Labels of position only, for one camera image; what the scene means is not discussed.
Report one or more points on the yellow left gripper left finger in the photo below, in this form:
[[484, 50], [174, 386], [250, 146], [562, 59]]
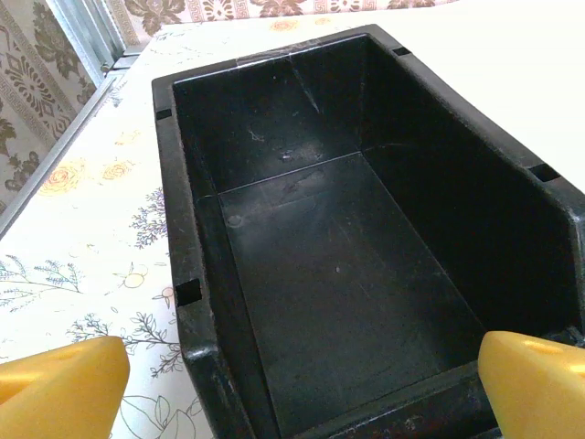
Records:
[[59, 393]]

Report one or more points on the floral white tablecloth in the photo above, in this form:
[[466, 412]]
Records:
[[91, 238]]

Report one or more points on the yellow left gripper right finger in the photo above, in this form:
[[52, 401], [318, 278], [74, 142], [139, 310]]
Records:
[[539, 393]]

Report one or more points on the black plastic bin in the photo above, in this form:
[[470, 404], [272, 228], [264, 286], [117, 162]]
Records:
[[347, 274]]

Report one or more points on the aluminium corner frame post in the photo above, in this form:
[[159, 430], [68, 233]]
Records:
[[87, 36]]

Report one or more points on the aluminium side frame rail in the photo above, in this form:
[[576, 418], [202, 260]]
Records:
[[55, 155]]

